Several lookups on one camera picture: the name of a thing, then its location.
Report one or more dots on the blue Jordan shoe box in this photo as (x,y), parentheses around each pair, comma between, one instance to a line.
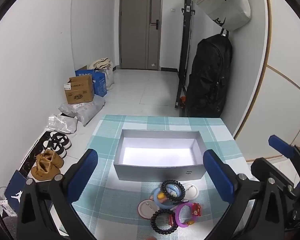
(14,190)

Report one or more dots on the red cartoon charm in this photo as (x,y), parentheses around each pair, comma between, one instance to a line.
(196,209)

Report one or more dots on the beige tote bag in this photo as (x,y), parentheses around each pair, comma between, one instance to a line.
(105,66)

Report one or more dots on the orange small object on floor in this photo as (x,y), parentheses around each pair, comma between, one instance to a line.
(182,101)

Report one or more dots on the white power strip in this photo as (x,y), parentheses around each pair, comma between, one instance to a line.
(6,207)

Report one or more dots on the grey open gift box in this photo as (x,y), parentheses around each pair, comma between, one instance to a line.
(156,156)

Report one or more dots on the white round pin badge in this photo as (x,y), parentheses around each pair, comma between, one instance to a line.
(147,208)

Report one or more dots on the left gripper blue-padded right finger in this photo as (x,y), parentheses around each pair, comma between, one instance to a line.
(254,207)

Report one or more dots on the blue cardboard box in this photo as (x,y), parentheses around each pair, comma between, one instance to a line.
(98,78)

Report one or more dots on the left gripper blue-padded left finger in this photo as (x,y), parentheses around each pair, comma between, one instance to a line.
(34,217)

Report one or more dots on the silver plastic parcel bag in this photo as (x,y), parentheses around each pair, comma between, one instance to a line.
(63,124)

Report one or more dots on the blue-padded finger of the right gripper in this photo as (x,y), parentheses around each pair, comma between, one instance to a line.
(281,146)

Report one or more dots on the grey door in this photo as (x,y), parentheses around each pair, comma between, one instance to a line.
(140,34)

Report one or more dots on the white Nike bag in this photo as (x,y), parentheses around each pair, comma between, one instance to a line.
(228,14)

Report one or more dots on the black folded metal frame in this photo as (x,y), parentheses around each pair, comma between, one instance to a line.
(187,11)

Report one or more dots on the tan suede boot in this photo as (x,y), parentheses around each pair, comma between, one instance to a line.
(51,157)
(44,170)

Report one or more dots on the grey plastic parcel bag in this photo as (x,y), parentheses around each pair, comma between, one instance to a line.
(84,112)

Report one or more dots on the brown cardboard box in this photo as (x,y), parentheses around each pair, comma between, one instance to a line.
(79,89)

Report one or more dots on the black backpack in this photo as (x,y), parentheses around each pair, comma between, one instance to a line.
(209,78)

